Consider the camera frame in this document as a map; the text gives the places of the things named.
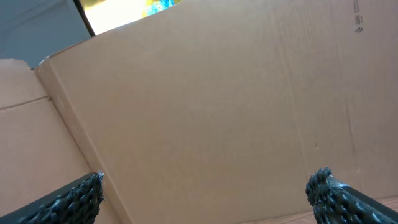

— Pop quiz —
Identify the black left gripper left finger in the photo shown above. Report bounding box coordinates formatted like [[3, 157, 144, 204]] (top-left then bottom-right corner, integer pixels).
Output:
[[1, 172, 104, 224]]

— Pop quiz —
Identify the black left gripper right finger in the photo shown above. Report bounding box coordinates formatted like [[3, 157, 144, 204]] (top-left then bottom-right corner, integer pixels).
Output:
[[305, 167, 397, 224]]

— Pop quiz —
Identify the brown cardboard box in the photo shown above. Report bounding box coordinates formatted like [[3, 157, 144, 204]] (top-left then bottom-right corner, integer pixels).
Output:
[[35, 0, 397, 223], [0, 58, 122, 224]]

